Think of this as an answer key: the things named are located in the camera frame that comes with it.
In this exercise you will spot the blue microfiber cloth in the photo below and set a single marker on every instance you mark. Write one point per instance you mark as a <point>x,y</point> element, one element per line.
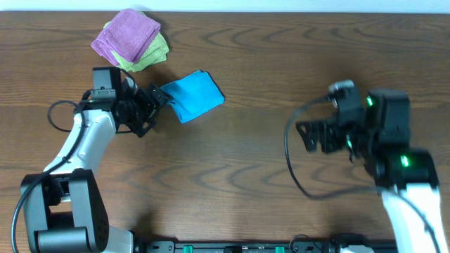
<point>193,95</point>

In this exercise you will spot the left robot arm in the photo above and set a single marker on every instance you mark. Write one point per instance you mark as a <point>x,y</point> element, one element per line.
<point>62,206</point>

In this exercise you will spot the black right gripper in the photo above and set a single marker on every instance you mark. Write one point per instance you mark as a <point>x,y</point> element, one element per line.
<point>311,135</point>

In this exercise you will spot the green folded cloth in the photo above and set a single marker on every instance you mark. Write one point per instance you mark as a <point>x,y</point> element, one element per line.
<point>155,53</point>

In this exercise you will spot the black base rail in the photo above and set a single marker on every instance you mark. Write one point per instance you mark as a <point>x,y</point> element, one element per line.
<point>346,242</point>

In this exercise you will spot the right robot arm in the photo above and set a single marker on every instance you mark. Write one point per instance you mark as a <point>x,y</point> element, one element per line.
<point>377,131</point>

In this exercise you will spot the purple folded cloth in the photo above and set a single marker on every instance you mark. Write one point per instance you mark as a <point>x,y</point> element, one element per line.
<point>128,34</point>

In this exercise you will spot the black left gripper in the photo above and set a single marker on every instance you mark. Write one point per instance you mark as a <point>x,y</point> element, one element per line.
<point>146,109</point>

